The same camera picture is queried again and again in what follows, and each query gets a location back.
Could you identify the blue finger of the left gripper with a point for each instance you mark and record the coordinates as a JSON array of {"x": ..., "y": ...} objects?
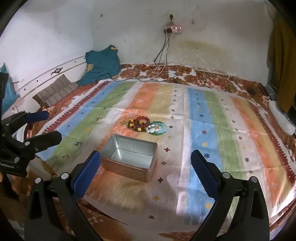
[
  {"x": 40, "y": 142},
  {"x": 37, "y": 116}
]

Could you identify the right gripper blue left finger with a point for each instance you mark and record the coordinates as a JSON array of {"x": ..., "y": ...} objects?
[{"x": 42, "y": 221}]

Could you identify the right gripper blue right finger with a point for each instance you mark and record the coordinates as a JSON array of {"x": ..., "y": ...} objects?
[{"x": 250, "y": 220}]

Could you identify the green jade bangle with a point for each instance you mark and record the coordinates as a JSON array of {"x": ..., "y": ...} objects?
[{"x": 156, "y": 128}]

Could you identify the person left hand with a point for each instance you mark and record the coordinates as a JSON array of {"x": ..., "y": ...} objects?
[{"x": 1, "y": 177}]

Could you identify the striped brown pillow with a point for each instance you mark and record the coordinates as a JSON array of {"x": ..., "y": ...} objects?
[{"x": 55, "y": 92}]

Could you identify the brown floral bedsheet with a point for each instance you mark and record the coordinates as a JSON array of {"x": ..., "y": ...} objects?
[{"x": 108, "y": 227}]

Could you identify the teal garment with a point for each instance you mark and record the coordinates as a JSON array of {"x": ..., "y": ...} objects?
[{"x": 101, "y": 65}]

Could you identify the colourful striped mat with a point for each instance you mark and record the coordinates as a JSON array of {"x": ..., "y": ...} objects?
[{"x": 229, "y": 131}]

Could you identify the silver metal tin box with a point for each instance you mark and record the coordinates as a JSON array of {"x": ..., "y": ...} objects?
[{"x": 129, "y": 157}]

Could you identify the white rolled cloth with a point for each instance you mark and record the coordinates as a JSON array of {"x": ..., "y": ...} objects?
[{"x": 283, "y": 121}]

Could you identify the mustard hanging garment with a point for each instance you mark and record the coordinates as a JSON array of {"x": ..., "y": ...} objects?
[{"x": 281, "y": 57}]

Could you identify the pink power strip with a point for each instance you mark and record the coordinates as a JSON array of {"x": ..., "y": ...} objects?
[{"x": 172, "y": 28}]

